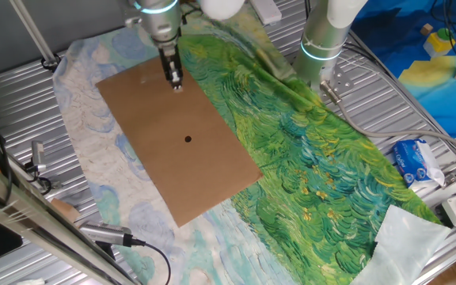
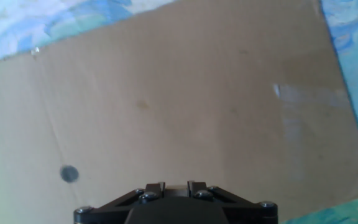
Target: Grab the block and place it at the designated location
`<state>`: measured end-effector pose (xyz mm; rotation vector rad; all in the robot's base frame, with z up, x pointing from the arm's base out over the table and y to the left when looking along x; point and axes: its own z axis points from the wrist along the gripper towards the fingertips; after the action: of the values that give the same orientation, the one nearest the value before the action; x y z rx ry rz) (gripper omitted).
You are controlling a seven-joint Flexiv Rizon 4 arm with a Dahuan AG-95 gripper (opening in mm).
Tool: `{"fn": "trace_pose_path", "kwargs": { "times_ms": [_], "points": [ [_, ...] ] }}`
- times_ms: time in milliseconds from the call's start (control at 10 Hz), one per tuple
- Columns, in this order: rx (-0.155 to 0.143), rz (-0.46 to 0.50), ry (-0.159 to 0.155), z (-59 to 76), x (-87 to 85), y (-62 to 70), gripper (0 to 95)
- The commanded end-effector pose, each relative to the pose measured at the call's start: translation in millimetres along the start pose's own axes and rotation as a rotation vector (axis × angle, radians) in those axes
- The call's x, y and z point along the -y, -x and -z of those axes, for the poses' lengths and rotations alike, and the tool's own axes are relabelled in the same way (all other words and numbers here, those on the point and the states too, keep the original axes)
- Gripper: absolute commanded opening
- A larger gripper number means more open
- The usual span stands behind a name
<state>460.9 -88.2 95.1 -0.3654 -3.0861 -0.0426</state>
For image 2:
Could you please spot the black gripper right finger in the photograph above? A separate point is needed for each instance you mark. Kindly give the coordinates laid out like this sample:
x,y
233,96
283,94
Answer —
x,y
244,211

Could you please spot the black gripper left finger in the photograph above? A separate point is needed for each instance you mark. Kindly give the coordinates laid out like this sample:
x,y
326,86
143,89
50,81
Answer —
x,y
117,210

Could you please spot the black round dot mark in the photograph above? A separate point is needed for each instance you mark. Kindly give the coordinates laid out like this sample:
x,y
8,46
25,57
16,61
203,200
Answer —
x,y
69,173

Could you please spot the brown cardboard sheet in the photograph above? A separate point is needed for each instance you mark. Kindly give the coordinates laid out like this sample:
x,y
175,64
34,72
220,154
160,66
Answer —
x,y
197,109

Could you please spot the clear tape strip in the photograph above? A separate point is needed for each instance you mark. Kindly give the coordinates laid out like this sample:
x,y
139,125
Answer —
x,y
306,93

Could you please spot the small clear tape piece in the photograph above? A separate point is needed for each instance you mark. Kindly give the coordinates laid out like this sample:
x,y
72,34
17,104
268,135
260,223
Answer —
x,y
35,51

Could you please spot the painted green blue cloth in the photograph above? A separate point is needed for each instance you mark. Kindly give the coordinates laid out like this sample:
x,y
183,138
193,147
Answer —
x,y
42,21

